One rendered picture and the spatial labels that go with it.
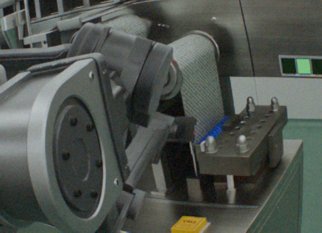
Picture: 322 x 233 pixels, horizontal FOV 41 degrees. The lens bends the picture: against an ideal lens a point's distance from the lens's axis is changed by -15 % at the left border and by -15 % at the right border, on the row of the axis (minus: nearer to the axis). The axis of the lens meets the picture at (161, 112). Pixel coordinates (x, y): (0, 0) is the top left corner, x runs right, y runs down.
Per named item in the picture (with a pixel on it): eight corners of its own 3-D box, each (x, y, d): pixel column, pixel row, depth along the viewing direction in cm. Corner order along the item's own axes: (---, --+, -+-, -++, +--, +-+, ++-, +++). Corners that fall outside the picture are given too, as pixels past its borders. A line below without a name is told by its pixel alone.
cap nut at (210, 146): (202, 153, 137) (200, 138, 136) (208, 147, 140) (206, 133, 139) (214, 154, 135) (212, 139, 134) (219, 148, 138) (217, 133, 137)
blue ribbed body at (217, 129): (195, 153, 144) (194, 142, 143) (225, 125, 161) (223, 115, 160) (206, 154, 142) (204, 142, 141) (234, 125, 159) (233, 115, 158)
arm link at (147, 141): (139, 205, 82) (82, 182, 83) (131, 227, 84) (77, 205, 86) (183, 118, 122) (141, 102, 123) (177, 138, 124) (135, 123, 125)
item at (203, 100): (191, 154, 143) (180, 92, 137) (224, 123, 162) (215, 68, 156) (192, 154, 143) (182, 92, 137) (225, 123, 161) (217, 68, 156)
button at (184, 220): (172, 235, 122) (170, 228, 121) (184, 222, 127) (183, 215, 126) (195, 237, 118) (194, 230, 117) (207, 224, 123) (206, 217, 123)
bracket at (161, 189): (150, 195, 147) (129, 98, 137) (161, 186, 152) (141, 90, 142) (165, 196, 144) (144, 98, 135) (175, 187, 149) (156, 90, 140)
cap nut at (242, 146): (234, 152, 133) (233, 137, 132) (239, 147, 136) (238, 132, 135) (246, 153, 131) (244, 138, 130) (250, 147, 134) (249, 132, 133)
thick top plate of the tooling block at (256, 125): (200, 174, 139) (197, 154, 137) (249, 120, 170) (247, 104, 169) (249, 176, 130) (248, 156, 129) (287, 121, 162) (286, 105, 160)
